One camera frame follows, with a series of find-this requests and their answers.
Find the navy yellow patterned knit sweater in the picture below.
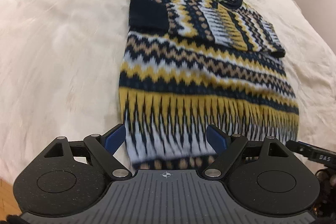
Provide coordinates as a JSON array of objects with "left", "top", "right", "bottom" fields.
[{"left": 118, "top": 0, "right": 299, "bottom": 169}]

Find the cream bed cover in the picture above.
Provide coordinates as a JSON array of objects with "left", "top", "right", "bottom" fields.
[{"left": 1, "top": 0, "right": 335, "bottom": 183}]

